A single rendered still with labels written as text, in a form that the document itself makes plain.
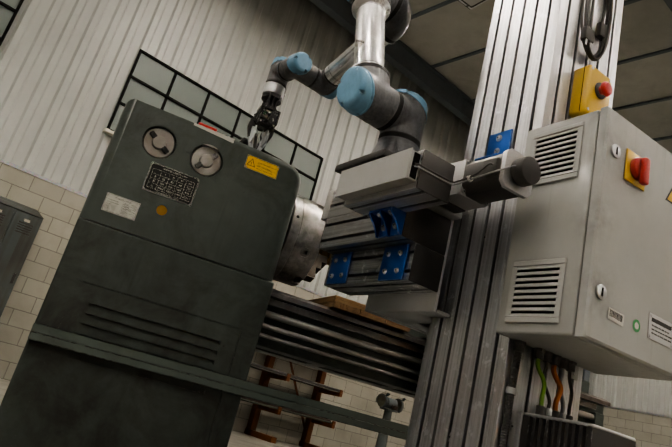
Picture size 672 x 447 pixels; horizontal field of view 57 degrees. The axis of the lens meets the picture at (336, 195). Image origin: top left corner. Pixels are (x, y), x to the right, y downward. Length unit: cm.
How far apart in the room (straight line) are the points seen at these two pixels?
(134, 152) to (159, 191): 14
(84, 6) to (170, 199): 773
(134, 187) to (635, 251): 132
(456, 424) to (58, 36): 838
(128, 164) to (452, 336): 104
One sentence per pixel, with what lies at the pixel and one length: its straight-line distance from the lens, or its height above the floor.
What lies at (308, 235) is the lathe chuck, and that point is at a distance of 210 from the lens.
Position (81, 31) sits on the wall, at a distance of 938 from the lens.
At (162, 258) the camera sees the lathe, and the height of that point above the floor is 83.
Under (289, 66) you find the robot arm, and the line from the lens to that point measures 213.
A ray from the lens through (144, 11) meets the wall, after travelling 985.
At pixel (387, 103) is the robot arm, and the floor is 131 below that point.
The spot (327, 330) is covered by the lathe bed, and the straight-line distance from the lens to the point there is 209.
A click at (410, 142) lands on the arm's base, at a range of 165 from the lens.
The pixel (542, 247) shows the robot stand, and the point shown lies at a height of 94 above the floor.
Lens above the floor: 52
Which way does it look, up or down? 19 degrees up
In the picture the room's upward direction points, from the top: 15 degrees clockwise
